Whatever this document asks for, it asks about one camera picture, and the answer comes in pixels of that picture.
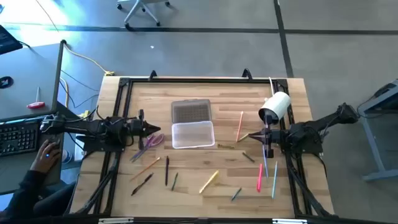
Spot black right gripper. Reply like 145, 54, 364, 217
248, 123, 289, 159

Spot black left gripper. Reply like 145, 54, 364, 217
127, 108, 162, 151

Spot purple scissors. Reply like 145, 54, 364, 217
129, 133, 165, 162

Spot light orange pencil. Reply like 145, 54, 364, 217
235, 111, 244, 143

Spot orange pencil pink eraser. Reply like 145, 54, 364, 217
129, 157, 162, 182

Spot pink highlighter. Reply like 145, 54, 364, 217
256, 163, 264, 193

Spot teal pencil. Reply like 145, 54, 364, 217
271, 161, 279, 200

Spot black retractable pen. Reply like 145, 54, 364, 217
131, 172, 154, 197

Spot dark green printed marker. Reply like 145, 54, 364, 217
170, 172, 179, 192

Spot yellow highlighter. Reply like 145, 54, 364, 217
198, 169, 220, 195

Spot clear plastic supply box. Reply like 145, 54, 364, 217
170, 98, 216, 150

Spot white blue cup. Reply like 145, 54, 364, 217
62, 149, 74, 164

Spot black computer mouse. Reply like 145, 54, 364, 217
45, 138, 62, 150

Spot person's hand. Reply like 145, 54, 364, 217
30, 139, 62, 174

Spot grey metal cart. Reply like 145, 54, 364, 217
357, 79, 398, 183

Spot office chair base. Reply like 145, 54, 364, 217
116, 0, 172, 32

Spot black keyboard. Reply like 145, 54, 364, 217
0, 119, 41, 157

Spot grey desk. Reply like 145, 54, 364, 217
0, 42, 65, 195

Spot person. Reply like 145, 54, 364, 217
0, 170, 77, 218

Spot black laptop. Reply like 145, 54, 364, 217
0, 24, 24, 55

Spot white camera cylinder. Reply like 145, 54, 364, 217
257, 91, 292, 125

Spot yellow cable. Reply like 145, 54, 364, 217
63, 43, 115, 77

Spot black aluminium table frame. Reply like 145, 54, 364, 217
63, 76, 340, 218

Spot white metal bracket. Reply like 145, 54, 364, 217
98, 217, 134, 224
272, 218, 308, 224

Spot red handled screwdriver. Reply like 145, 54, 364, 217
26, 86, 46, 110

